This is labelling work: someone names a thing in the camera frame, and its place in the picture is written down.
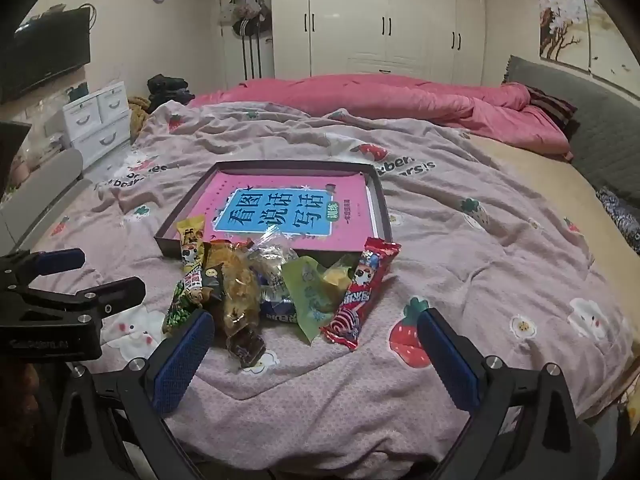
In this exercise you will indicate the orange cracker packet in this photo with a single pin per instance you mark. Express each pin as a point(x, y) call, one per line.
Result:
point(240, 290)

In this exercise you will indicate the green pea snack packet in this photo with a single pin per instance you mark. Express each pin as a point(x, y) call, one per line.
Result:
point(182, 307)

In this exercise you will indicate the clear pastry packet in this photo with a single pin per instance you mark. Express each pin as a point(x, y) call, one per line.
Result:
point(272, 265)

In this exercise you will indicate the dark clothes pile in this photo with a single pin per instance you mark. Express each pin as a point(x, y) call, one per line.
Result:
point(170, 90)

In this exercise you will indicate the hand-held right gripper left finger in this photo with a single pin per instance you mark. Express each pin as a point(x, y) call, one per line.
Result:
point(182, 365)

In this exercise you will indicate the dark patterned cloth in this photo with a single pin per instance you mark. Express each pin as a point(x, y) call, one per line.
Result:
point(620, 215)

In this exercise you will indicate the hanging clothes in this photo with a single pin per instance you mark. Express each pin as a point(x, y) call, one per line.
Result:
point(250, 15)

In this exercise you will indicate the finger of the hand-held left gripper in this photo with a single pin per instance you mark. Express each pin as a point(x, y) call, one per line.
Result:
point(62, 261)
point(120, 291)

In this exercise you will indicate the pink quilt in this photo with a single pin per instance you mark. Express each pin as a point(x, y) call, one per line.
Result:
point(375, 97)

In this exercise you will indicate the dark brown snack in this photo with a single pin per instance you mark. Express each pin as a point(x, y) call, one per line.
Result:
point(245, 349)

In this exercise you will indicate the red candy packet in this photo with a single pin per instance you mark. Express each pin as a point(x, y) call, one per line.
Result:
point(361, 290)

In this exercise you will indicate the pink book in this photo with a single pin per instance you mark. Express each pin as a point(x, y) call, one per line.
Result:
point(250, 190)

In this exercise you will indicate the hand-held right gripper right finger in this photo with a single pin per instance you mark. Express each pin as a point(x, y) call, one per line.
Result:
point(447, 365)

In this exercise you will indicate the light green snack packet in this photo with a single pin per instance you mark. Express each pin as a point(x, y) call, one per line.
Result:
point(310, 302)

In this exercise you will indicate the grey chair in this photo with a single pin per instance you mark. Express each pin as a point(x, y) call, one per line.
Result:
point(45, 180)

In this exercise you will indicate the brown knit cloth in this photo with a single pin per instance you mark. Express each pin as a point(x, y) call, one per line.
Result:
point(139, 112)

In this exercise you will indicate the blue snack packet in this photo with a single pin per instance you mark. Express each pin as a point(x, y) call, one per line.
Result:
point(280, 312)

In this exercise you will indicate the strawberry printed blanket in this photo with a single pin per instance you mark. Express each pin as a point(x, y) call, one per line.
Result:
point(450, 260)

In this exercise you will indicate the white drawer cabinet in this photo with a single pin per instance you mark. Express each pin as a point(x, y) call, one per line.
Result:
point(95, 130)

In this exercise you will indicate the yellow cow print snack packet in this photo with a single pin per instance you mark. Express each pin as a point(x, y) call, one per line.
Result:
point(192, 240)

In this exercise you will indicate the dark striped pillow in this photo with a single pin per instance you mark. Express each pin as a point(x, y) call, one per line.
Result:
point(552, 107)

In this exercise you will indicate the white wardrobe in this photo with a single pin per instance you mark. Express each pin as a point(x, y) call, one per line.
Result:
point(350, 10)

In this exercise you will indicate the dark shallow cardboard box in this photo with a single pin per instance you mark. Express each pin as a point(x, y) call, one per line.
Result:
point(167, 246)

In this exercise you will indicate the yellow pastry packet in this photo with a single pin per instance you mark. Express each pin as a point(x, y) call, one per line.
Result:
point(336, 275)

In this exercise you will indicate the grey pillow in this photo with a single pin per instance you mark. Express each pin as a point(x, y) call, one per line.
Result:
point(575, 105)

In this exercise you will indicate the blossom wall painting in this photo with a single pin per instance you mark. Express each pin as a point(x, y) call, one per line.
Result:
point(565, 10)

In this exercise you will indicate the black wall television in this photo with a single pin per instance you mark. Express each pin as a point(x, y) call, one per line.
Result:
point(45, 60)

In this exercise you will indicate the beige bed sheet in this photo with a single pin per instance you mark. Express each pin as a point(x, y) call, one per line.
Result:
point(540, 185)

